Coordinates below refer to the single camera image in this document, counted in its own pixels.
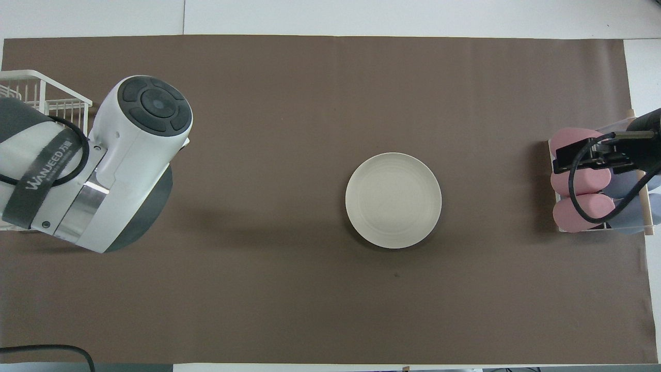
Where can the cup rack with wooden rod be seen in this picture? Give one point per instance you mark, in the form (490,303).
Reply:
(648,212)

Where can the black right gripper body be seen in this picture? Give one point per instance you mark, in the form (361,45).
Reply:
(643,144)

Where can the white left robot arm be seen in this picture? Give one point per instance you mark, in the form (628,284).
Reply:
(134,155)

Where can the brown table mat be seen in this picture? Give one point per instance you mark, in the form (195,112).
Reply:
(289,93)

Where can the cream round plate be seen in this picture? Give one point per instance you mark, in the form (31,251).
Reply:
(393,200)

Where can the blue cup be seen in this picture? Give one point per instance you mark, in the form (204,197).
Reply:
(622,183)
(632,217)

